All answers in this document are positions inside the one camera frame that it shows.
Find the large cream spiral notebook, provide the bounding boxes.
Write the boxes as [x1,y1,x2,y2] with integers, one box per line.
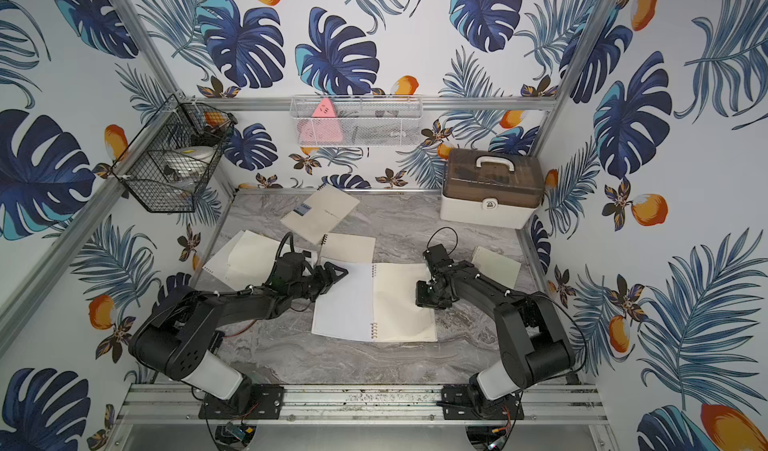
[281,185,359,245]

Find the clear-spiral notebook barcode cover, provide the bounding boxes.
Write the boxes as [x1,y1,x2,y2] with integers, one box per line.
[471,246,521,289]

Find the torn cream page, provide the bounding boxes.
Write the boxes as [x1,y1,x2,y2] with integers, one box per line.
[227,231,279,283]
[203,231,266,291]

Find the B5 spiral notebook blue label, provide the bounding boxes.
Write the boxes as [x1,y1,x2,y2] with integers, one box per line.
[318,233,376,264]

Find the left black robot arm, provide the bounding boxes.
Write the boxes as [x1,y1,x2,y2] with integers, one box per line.
[129,260,349,408]

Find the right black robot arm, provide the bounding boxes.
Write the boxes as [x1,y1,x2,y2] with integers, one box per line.
[415,245,576,401]

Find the cream notebook green label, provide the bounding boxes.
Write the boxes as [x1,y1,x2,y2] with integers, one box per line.
[311,262,437,343]

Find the white storage box brown lid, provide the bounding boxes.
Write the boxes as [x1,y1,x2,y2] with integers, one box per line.
[440,149,544,229]

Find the pink triangle ruler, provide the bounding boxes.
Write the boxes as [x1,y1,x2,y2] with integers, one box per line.
[297,98,344,147]

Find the clear wall shelf basket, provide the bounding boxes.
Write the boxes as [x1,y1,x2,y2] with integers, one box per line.
[289,95,423,147]

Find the black wire basket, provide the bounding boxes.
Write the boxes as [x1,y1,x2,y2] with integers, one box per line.
[109,95,237,214]

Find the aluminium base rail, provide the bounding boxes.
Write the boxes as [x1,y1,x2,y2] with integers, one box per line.
[117,384,608,426]

